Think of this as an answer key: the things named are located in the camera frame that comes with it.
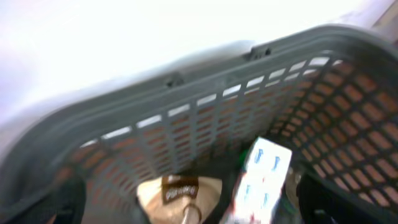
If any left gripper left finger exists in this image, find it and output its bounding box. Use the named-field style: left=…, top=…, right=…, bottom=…
left=6, top=176, right=86, bottom=224

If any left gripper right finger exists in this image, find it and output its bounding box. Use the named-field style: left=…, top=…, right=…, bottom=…
left=297, top=174, right=389, bottom=224

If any silver tin can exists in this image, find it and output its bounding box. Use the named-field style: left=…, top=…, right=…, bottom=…
left=284, top=167, right=302, bottom=210

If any Kleenex tissue multipack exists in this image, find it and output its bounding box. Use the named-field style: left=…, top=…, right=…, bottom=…
left=220, top=137, right=292, bottom=224

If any green lid glass jar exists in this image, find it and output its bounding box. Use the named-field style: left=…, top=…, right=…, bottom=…
left=238, top=149, right=249, bottom=172

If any grey plastic shopping basket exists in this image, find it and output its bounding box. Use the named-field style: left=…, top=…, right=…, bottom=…
left=1, top=26, right=397, bottom=223

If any beige snack bag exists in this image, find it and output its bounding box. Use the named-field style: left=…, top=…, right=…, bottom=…
left=137, top=175, right=223, bottom=224

